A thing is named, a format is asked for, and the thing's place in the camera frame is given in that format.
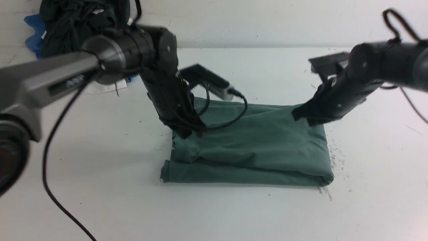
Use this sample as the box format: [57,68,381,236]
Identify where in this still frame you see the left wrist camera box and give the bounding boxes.
[180,64,233,101]

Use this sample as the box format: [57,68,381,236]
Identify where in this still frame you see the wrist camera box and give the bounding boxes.
[180,64,233,101]
[308,52,349,83]

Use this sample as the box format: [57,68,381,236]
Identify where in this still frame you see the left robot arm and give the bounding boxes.
[0,26,207,194]

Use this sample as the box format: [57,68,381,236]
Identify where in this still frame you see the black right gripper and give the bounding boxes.
[292,74,379,126]

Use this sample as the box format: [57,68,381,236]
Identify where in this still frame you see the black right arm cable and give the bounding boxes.
[380,8,428,125]

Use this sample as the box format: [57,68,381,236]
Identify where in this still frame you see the black left camera cable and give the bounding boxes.
[187,87,248,132]

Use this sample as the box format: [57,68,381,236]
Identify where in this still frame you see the blue crumpled garment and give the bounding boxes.
[23,14,46,59]

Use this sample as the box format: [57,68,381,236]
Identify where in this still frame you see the green long-sleeve top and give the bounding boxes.
[160,104,334,187]

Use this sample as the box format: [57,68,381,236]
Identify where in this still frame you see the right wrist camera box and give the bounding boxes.
[308,52,349,83]

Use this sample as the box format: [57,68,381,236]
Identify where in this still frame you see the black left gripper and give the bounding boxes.
[139,65,207,139]

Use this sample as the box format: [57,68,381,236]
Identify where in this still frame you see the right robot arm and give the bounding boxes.
[292,40,428,126]

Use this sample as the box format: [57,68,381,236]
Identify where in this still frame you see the dark green crumpled garment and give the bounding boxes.
[39,0,130,58]

